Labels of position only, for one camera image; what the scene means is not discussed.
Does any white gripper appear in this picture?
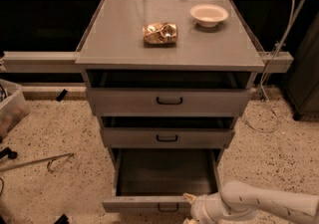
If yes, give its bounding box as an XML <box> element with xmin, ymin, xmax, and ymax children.
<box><xmin>183</xmin><ymin>192</ymin><xmax>257</xmax><ymax>224</ymax></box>

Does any grey bottom drawer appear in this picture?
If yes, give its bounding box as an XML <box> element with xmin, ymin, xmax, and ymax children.
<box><xmin>103</xmin><ymin>148</ymin><xmax>219</xmax><ymax>213</ymax></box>

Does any grey drawer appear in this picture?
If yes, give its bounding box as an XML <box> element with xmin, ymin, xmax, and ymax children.
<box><xmin>86</xmin><ymin>70</ymin><xmax>251</xmax><ymax>116</ymax></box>
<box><xmin>100</xmin><ymin>116</ymin><xmax>234</xmax><ymax>148</ymax></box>
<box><xmin>103</xmin><ymin>148</ymin><xmax>219</xmax><ymax>213</ymax></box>

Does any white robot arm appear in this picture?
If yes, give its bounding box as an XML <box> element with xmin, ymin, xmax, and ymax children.
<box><xmin>182</xmin><ymin>181</ymin><xmax>319</xmax><ymax>224</ymax></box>

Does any grey middle drawer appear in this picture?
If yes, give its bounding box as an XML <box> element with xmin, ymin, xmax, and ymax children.
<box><xmin>100</xmin><ymin>116</ymin><xmax>234</xmax><ymax>148</ymax></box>

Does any grey drawer cabinet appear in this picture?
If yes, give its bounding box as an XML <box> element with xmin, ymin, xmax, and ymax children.
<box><xmin>76</xmin><ymin>0</ymin><xmax>264</xmax><ymax>159</ymax></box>

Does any grey top drawer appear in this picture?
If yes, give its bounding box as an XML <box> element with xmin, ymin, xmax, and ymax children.
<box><xmin>86</xmin><ymin>70</ymin><xmax>251</xmax><ymax>116</ymax></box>

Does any metal rod with hook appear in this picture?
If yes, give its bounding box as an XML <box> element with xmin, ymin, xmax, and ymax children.
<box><xmin>0</xmin><ymin>153</ymin><xmax>74</xmax><ymax>173</ymax></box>

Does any black object bottom edge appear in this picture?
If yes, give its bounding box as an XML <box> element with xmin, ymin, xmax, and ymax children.
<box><xmin>54</xmin><ymin>214</ymin><xmax>70</xmax><ymax>224</ymax></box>

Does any dark cabinet at right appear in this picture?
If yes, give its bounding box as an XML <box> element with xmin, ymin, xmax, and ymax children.
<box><xmin>282</xmin><ymin>14</ymin><xmax>319</xmax><ymax>120</ymax></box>

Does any small black block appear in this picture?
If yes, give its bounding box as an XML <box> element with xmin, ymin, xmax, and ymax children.
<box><xmin>56</xmin><ymin>89</ymin><xmax>68</xmax><ymax>102</ymax></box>

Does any crumpled gold chip bag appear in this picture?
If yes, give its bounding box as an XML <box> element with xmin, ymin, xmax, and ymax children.
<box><xmin>143</xmin><ymin>23</ymin><xmax>177</xmax><ymax>45</ymax></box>

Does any white bowl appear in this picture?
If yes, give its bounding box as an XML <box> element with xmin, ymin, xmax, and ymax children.
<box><xmin>190</xmin><ymin>4</ymin><xmax>228</xmax><ymax>28</ymax></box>

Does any black clamp on floor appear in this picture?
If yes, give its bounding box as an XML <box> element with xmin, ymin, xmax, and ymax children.
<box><xmin>0</xmin><ymin>147</ymin><xmax>18</xmax><ymax>159</ymax></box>

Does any clear plastic storage bin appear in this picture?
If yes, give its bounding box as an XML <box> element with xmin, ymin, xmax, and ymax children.
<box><xmin>0</xmin><ymin>80</ymin><xmax>30</xmax><ymax>139</ymax></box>

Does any white cable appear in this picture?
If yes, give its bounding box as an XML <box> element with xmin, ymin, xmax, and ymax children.
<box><xmin>244</xmin><ymin>0</ymin><xmax>296</xmax><ymax>134</ymax></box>

